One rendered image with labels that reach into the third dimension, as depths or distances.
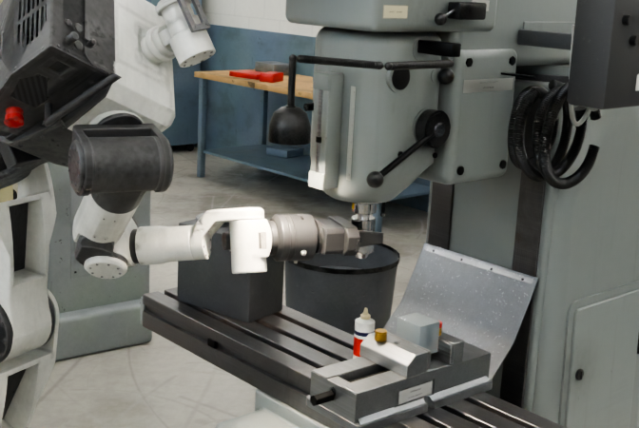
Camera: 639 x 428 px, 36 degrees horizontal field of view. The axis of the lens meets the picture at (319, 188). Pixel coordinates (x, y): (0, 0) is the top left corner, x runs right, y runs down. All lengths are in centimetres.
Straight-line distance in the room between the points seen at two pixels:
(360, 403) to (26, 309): 70
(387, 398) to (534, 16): 81
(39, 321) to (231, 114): 725
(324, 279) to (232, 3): 563
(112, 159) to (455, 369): 74
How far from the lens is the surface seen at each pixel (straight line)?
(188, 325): 222
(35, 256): 204
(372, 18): 168
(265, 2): 877
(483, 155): 194
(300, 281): 384
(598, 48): 178
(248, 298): 216
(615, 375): 239
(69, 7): 166
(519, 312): 211
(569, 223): 211
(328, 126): 176
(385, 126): 176
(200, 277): 225
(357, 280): 378
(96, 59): 163
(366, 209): 187
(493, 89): 193
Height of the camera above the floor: 172
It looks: 12 degrees down
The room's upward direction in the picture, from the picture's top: 3 degrees clockwise
